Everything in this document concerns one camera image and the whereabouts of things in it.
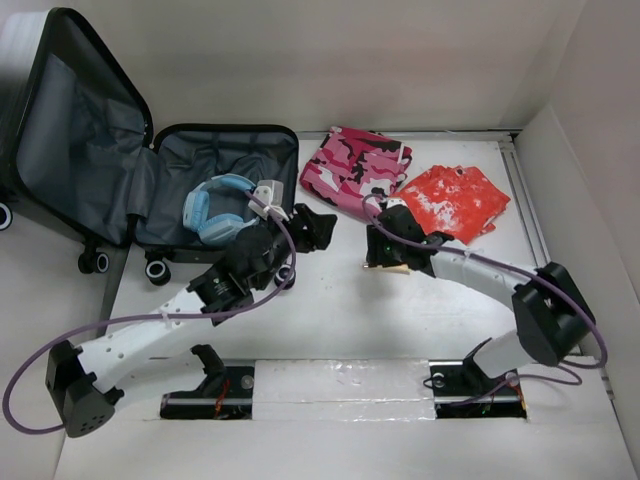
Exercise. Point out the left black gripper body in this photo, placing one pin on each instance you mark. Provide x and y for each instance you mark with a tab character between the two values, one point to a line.
281	243

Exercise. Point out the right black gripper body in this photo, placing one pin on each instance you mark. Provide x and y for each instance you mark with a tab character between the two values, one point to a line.
381	251

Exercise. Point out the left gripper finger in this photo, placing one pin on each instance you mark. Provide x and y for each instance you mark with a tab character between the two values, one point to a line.
316	226
306	242

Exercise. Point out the light blue headphones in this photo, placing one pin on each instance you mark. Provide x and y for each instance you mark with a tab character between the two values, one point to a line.
203	213

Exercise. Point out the pink camouflage garment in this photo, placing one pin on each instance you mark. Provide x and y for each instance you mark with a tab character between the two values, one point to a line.
351	164

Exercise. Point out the orange white tie-dye garment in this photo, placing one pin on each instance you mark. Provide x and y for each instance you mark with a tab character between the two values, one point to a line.
459	201

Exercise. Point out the black space-print suitcase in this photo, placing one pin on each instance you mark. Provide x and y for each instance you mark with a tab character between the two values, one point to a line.
77	140

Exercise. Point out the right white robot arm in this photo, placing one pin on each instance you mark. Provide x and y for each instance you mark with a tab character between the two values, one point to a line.
551	316

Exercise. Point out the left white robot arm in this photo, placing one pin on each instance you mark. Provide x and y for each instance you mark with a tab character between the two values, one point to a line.
87	382

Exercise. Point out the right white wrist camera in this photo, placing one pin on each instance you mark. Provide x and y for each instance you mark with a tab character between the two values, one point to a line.
395	202

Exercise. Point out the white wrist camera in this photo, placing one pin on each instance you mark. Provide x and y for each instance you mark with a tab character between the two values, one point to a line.
267	198
395	202

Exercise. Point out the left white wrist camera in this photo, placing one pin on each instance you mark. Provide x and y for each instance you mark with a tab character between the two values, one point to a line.
267	198

